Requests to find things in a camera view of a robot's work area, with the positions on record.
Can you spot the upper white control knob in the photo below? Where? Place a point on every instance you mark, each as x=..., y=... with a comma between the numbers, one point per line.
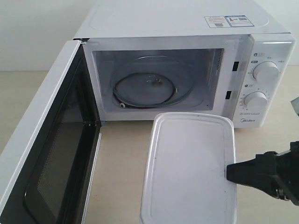
x=266, y=71

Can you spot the white control knob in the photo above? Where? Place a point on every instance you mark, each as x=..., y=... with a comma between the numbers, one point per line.
x=255, y=101
x=266, y=71

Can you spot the blue white label sticker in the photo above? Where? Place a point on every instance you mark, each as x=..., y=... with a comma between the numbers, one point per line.
x=228, y=21

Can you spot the white microwave door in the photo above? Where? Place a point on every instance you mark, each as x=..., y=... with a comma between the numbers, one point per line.
x=47, y=166

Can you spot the white microwave oven body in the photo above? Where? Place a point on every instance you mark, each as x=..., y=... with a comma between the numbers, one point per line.
x=222, y=60

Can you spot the glass turntable plate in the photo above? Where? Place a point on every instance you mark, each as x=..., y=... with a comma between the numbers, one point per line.
x=152, y=82

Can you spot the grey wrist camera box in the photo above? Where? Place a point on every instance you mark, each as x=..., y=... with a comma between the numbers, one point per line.
x=295, y=105

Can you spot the white plastic lidded container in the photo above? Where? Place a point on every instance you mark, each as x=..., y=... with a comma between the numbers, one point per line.
x=185, y=177

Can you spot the lower white control knob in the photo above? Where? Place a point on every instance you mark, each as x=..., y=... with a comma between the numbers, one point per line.
x=255, y=101

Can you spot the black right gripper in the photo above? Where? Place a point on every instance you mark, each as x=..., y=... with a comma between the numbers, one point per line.
x=271, y=173

